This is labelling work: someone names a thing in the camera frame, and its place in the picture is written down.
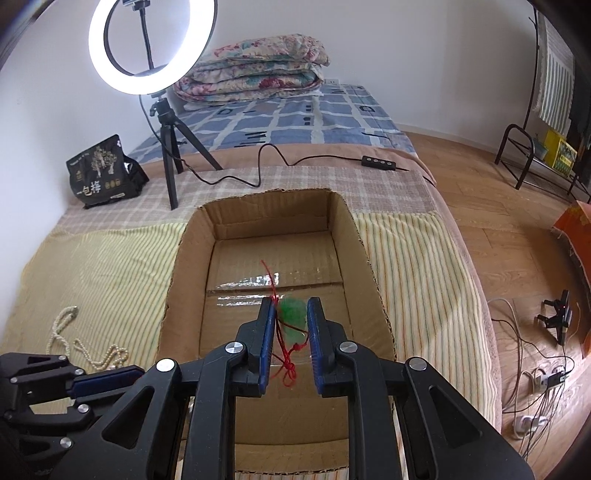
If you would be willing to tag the black phone holder clamp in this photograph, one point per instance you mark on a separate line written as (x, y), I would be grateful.
(136, 4)

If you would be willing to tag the black clothes rack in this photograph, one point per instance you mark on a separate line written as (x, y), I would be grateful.
(521, 151)

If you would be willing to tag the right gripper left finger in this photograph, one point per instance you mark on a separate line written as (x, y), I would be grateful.
(178, 418)

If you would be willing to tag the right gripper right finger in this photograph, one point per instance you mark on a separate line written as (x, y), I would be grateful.
(405, 419)

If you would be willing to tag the checked beige blanket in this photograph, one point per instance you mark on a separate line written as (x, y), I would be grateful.
(249, 170)

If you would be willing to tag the black snack bag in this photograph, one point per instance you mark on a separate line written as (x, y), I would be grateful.
(103, 174)

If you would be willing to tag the white power strip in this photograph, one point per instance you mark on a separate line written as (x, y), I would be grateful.
(524, 425)

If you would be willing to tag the red string jade pendant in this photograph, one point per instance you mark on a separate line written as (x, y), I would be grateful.
(290, 324)

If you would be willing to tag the black inline remote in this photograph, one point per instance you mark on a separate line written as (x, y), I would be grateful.
(378, 163)

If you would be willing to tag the dark hanging clothes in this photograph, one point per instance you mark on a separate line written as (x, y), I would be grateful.
(579, 132)

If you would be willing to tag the folded floral quilt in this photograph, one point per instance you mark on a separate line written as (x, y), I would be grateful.
(255, 69)

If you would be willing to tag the blue patterned bed sheet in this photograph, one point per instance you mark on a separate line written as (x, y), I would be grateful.
(335, 114)

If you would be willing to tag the striped hanging cloth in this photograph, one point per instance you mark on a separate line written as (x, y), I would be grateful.
(556, 78)

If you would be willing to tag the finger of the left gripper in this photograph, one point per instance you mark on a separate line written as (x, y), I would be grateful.
(106, 381)

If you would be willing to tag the orange covered low table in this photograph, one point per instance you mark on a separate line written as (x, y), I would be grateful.
(574, 225)

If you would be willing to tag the brown cardboard box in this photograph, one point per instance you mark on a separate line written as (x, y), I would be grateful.
(297, 244)

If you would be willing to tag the small black floor tripod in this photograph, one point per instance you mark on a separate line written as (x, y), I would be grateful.
(556, 318)

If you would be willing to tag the black tripod stand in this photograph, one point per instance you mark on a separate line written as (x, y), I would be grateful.
(170, 124)

